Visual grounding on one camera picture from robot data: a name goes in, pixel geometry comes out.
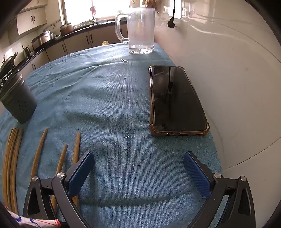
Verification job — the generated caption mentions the person's printed clothing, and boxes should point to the person's printed clothing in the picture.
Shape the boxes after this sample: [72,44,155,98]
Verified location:
[6,209,61,228]

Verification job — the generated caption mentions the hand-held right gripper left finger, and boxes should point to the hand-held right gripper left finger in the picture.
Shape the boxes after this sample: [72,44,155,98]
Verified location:
[22,151,95,228]

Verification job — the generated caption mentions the cream kitchen cabinets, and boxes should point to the cream kitchen cabinets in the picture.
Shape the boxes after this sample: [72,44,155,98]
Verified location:
[15,0,49,35]
[28,27,130,71]

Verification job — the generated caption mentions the kitchen window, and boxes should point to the kitchen window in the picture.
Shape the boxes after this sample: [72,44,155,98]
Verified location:
[61,0,132,24]

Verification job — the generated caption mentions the dark perforated utensil holder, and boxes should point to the dark perforated utensil holder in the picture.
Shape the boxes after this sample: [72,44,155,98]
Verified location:
[0,71,38,124]

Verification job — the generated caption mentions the bunch of wooden chopsticks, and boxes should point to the bunch of wooden chopsticks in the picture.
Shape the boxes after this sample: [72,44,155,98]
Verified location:
[2,128,81,214]

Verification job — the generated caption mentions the cream lower kitchen cabinets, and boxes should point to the cream lower kitchen cabinets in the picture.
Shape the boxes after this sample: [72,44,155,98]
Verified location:
[28,27,130,71]

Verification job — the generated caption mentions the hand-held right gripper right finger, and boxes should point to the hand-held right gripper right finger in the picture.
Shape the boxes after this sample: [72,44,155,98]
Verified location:
[183,151,256,228]

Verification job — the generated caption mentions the brown clay pot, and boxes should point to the brown clay pot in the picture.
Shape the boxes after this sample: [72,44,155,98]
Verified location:
[60,22,74,36]

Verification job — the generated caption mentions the blue tablecloth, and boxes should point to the blue tablecloth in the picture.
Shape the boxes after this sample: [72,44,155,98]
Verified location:
[0,42,223,228]

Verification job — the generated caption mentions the silver rice cooker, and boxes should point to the silver rice cooker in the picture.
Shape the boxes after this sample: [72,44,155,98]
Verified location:
[31,31,55,49]

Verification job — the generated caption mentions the wok with metal lid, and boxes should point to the wok with metal lid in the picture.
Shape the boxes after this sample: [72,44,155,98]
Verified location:
[0,52,18,77]

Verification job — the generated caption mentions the cream upper kitchen cabinets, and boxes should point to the cream upper kitchen cabinets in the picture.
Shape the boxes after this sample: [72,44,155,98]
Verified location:
[15,0,49,35]

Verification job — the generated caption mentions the black power cable with plug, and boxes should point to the black power cable with plug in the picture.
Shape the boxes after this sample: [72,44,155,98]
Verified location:
[167,0,177,28]

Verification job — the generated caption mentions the clear glass mug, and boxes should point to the clear glass mug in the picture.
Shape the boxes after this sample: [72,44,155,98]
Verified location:
[115,7,155,55]

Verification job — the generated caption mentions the black kitchen countertop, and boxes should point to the black kitchen countertop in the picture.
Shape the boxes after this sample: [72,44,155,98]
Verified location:
[0,21,117,77]

